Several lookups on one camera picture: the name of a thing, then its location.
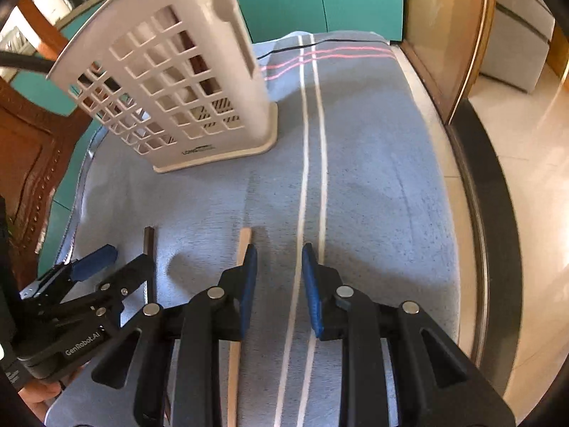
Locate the blue striped cloth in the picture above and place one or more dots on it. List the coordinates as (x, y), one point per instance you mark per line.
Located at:
(382, 187)

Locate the dark brown chopstick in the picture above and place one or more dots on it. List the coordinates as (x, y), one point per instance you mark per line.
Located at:
(150, 249)

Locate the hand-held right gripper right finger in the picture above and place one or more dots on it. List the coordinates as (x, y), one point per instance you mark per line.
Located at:
(311, 293)

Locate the white cabinet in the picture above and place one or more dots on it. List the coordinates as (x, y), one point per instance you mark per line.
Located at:
(511, 53)

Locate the carved wooden chair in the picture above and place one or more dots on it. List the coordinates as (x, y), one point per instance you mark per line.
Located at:
(26, 151)

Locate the beige chopstick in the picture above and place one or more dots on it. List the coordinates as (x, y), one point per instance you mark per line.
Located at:
(234, 382)

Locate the wooden framed glass door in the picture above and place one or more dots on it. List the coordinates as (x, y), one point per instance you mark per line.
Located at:
(440, 31)

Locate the teal cabinet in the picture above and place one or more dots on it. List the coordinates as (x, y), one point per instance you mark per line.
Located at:
(320, 0)

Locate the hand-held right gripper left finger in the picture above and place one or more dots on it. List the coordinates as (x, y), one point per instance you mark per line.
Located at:
(251, 293)

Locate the white plastic utensil basket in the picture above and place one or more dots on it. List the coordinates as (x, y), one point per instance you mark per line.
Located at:
(231, 18)

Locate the person's left hand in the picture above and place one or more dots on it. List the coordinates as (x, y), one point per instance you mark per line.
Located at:
(40, 393)

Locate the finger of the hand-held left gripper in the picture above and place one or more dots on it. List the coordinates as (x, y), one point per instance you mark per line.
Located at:
(95, 262)
(138, 271)

